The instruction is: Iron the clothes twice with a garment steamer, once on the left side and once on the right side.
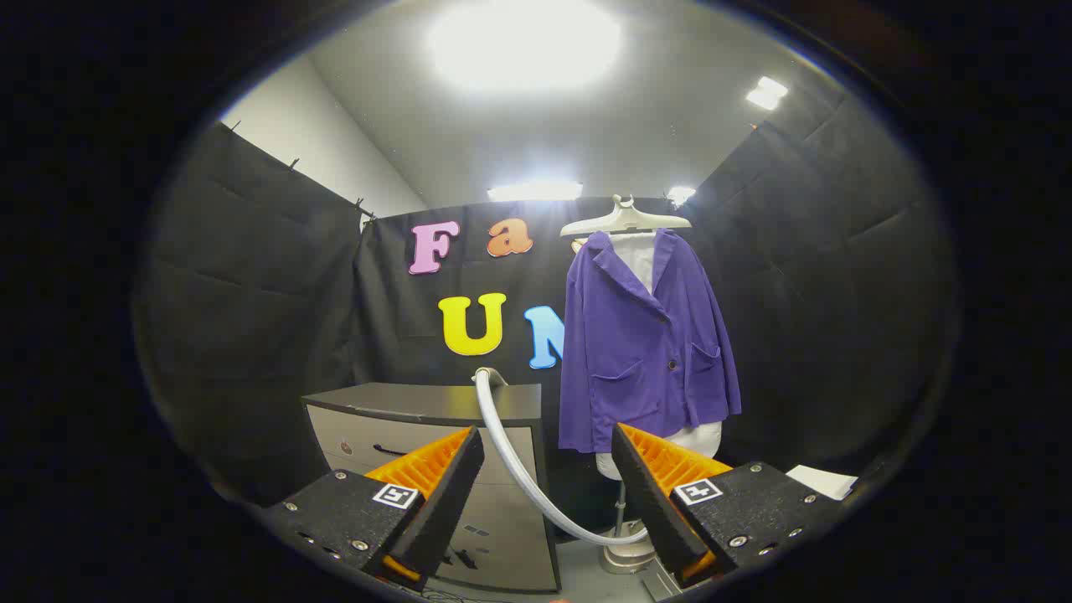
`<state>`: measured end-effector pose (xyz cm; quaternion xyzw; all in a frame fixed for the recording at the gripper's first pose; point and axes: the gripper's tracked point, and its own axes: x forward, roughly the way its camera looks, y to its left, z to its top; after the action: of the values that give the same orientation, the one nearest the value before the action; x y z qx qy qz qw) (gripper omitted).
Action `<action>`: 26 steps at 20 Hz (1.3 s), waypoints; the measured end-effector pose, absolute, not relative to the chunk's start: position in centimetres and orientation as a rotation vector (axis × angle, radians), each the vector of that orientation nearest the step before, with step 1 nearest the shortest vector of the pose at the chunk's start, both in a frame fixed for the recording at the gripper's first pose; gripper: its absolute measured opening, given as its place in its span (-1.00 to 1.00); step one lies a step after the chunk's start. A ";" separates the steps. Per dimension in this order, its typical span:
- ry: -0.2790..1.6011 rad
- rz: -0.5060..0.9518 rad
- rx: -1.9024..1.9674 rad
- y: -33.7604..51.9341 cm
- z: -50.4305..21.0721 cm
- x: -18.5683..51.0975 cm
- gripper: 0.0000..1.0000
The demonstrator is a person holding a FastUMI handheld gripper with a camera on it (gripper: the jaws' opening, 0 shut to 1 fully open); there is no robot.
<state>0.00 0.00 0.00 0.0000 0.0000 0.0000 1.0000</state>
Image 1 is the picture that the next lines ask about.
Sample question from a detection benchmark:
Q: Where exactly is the black backdrop cloth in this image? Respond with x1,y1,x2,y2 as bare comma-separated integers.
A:
134,84,960,512

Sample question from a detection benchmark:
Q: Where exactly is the grey drawer cabinet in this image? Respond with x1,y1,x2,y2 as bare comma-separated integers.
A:
301,382,562,594

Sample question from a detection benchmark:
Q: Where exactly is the large round ceiling light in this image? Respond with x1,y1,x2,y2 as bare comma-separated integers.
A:
427,0,622,93

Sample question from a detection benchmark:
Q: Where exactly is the white garment steamer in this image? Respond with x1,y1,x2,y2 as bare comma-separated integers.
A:
473,366,650,547

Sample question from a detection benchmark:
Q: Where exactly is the purple jacket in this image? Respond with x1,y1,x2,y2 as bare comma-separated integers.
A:
559,228,742,454

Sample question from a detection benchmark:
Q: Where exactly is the white clothes hanger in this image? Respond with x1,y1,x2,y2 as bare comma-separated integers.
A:
559,194,693,238

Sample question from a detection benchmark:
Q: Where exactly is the white mannequin torso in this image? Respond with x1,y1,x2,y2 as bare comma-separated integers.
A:
596,231,723,482

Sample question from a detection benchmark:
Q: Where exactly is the white box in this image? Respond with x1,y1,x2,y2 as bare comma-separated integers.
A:
786,465,859,502

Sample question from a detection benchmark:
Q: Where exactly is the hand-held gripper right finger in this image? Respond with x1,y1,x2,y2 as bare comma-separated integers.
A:
611,423,847,587

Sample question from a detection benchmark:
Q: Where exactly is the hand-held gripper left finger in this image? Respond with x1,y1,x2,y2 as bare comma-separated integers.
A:
261,425,486,592

